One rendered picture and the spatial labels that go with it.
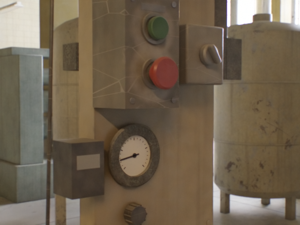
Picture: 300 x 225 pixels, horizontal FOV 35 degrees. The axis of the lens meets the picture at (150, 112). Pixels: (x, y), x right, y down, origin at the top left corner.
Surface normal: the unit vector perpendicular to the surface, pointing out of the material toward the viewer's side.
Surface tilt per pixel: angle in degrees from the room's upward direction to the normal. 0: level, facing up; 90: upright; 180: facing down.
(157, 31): 90
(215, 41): 90
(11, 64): 90
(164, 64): 90
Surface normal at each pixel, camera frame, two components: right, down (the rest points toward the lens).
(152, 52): 0.62, 0.04
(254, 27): -0.24, -0.68
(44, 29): -0.78, 0.03
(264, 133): -0.18, 0.04
